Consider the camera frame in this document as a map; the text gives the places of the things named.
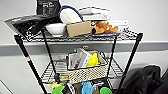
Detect white round pouch blue trim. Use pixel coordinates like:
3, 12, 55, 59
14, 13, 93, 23
58, 4, 84, 25

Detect yellow plush toy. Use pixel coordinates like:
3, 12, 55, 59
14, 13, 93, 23
86, 52, 101, 69

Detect orange plush toy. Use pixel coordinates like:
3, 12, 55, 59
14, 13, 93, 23
90, 20, 120, 35

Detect white bowl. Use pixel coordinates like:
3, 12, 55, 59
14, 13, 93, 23
44, 22, 67, 38

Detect large green plastic bowl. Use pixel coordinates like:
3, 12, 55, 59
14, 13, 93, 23
51, 85, 67, 94

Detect white flat box dark print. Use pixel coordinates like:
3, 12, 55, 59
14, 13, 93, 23
83, 13, 113, 22

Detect small brown cardboard box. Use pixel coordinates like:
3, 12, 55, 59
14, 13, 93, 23
65, 20, 93, 38

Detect small green blue bowl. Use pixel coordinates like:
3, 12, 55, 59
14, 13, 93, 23
99, 86, 114, 94

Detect black square bag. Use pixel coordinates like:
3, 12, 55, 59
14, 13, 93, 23
35, 0, 62, 17

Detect plain white flat box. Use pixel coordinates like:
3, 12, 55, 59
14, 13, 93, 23
78, 5, 110, 16

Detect black office chair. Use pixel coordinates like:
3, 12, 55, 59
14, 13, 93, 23
116, 64, 168, 94

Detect thin white flat box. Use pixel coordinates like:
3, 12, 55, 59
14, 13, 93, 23
106, 19, 130, 28

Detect black wire shelf rack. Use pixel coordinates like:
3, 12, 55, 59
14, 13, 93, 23
13, 25, 145, 94

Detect tall black bottle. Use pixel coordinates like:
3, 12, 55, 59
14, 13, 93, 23
65, 82, 77, 94

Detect pale woven basket dark spots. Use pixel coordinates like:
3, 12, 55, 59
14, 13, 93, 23
65, 49, 110, 85

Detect blue plush toy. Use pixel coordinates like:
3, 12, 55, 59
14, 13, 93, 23
81, 80, 96, 94

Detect yellow flat box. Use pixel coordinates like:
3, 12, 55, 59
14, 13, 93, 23
49, 79, 69, 90

